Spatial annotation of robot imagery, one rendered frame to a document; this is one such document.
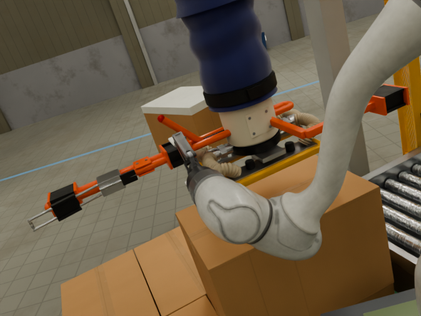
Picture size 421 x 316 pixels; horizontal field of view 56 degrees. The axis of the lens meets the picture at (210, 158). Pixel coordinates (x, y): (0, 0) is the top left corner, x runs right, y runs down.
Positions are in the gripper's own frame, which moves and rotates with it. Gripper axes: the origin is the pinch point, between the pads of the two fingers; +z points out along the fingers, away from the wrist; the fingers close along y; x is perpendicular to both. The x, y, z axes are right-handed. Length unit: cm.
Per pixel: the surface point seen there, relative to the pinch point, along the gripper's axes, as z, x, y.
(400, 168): 48, 110, 70
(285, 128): -4.8, 29.5, 1.4
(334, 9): 113, 134, -5
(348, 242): -7, 40, 46
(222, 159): 12.4, 14.0, 10.0
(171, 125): 11.6, 2.4, -7.1
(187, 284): 43, -11, 71
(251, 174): -0.2, 17.6, 12.6
